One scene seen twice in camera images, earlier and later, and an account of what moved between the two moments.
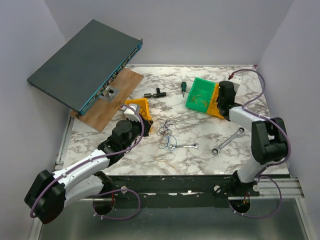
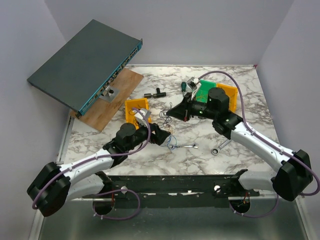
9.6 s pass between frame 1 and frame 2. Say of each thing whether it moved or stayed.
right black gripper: moved
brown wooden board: stayed
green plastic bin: stayed
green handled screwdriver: stayed
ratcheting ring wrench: stayed
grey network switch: stayed
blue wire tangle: moved
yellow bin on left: stayed
